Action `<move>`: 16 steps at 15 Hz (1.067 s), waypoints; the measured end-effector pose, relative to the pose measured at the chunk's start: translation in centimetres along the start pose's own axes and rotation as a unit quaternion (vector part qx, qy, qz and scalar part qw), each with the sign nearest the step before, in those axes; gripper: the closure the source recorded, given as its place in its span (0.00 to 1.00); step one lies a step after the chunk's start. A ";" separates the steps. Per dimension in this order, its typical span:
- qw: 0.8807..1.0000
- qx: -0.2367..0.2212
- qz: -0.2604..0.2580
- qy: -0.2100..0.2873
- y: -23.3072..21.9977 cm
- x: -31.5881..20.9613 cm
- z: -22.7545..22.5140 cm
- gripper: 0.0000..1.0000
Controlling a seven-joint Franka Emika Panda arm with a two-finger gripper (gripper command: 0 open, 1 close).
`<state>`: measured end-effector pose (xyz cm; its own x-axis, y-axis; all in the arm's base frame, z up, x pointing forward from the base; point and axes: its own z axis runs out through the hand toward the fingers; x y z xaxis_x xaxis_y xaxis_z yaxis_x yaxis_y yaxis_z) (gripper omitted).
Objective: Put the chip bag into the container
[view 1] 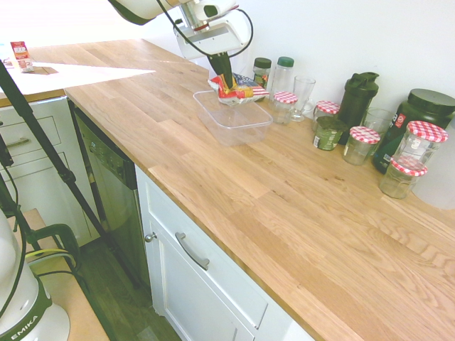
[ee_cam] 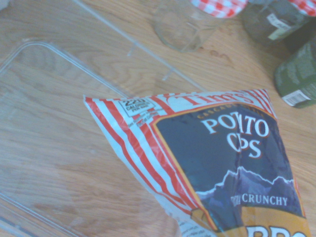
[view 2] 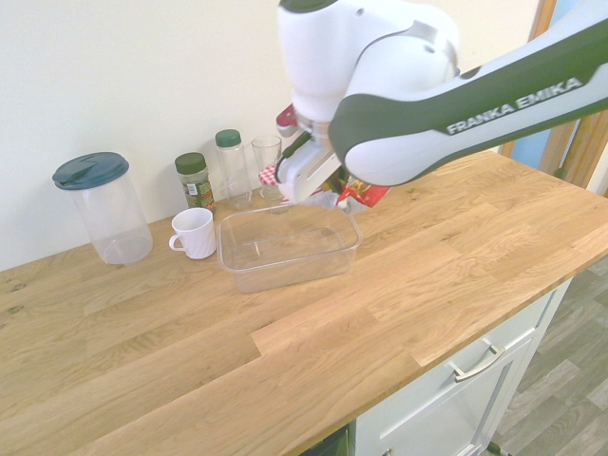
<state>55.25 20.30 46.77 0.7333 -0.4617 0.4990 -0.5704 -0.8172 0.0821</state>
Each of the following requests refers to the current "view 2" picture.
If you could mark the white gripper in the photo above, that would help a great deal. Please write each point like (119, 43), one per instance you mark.
(304, 173)

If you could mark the red chip bag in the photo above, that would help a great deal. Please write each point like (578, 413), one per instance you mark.
(366, 195)

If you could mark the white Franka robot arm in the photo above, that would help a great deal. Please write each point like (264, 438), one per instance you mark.
(389, 95)

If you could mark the clear rectangular plastic container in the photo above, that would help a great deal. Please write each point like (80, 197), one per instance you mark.
(290, 256)

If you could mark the glass jar red checkered lid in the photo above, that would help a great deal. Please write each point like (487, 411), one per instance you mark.
(268, 178)

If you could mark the clear drinking glass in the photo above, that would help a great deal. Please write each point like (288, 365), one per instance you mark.
(266, 152)

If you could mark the tall clear bottle green lid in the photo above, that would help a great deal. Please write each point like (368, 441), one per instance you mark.
(233, 171)

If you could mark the spice jar dark green lid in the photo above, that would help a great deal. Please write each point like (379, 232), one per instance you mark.
(195, 185)

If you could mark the white ribbed mug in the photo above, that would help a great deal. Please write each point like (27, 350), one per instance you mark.
(197, 235)

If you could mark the clear canister with blue lid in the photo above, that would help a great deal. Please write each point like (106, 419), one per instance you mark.
(116, 218)

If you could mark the white cabinet drawer front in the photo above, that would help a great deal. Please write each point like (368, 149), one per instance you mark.
(456, 404)

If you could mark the red and white wrist camera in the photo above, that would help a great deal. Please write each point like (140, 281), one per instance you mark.
(286, 119)

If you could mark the wooden door frame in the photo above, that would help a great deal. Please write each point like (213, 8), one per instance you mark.
(589, 147)

